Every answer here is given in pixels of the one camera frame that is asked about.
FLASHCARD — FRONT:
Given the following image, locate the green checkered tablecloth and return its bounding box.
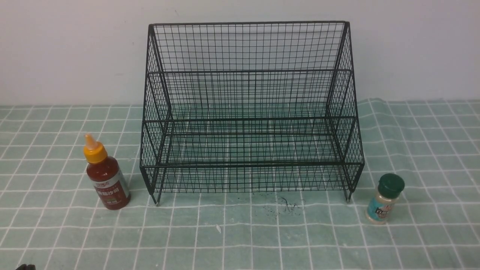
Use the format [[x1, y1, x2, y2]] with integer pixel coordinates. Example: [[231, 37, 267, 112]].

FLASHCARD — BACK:
[[0, 99, 480, 270]]

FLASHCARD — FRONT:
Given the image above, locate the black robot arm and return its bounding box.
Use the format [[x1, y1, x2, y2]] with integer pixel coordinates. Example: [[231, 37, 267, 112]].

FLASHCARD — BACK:
[[15, 264, 36, 270]]

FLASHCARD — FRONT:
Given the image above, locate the black wire mesh rack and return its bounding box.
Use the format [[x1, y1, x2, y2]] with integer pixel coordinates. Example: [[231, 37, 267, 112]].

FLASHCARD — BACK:
[[139, 20, 365, 204]]

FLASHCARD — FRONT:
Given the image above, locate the red ketchup bottle yellow cap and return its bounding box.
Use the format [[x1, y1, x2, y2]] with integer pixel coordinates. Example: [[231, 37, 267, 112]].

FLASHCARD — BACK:
[[83, 133, 131, 210]]

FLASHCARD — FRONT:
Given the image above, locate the seasoning shaker green cap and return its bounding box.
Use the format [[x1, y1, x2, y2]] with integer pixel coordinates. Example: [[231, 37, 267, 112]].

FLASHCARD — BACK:
[[365, 173, 405, 224]]

